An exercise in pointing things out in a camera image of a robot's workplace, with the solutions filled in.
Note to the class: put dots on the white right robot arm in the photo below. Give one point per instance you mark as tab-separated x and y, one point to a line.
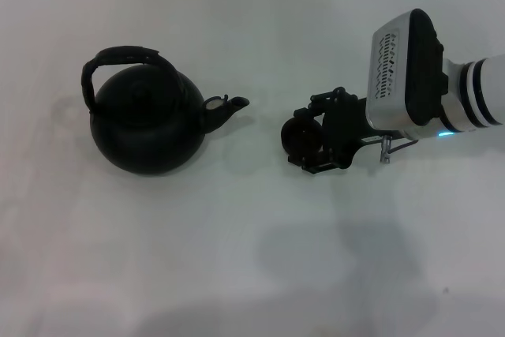
485	92

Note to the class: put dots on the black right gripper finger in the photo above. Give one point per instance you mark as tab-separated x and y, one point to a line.
327	98
323	165

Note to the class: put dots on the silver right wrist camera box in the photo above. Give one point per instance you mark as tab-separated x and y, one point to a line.
398	76

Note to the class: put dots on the black round teapot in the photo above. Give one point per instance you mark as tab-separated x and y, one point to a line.
150	143

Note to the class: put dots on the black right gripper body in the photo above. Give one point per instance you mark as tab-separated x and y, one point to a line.
347	128

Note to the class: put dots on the small dark teacup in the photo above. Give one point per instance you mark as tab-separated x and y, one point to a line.
300	137

